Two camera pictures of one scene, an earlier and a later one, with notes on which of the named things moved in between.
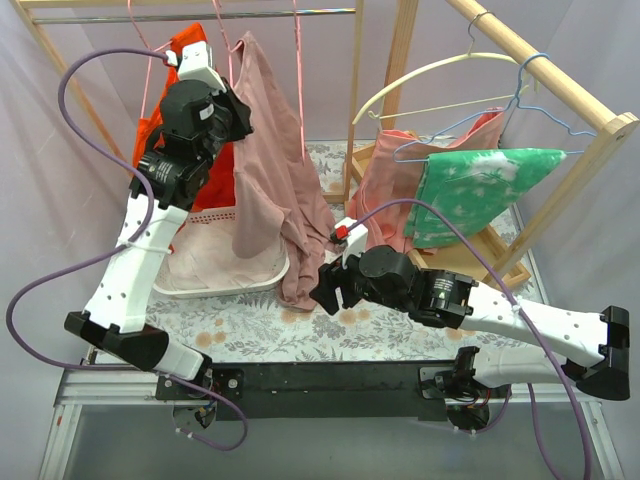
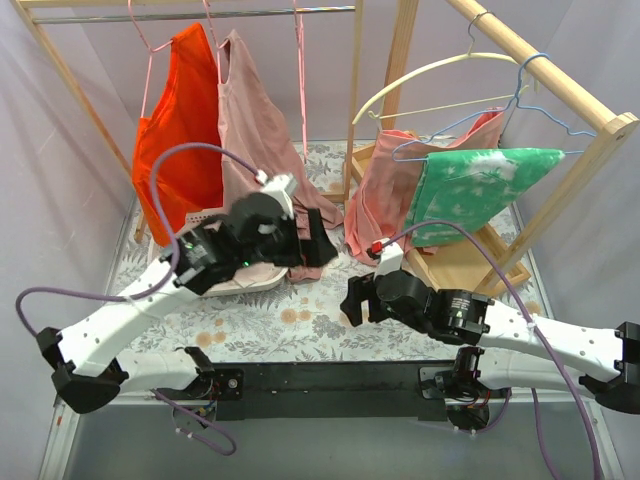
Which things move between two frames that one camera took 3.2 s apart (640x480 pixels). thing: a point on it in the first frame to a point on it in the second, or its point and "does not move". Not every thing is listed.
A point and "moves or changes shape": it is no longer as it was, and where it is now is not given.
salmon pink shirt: [385, 196] does not move
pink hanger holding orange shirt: [149, 58] does not move
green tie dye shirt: [473, 189] does not move
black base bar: [313, 391] does not move
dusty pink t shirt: [274, 171] moves or changes shape
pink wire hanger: [230, 51] to [206, 9]
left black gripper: [236, 114] to [304, 240]
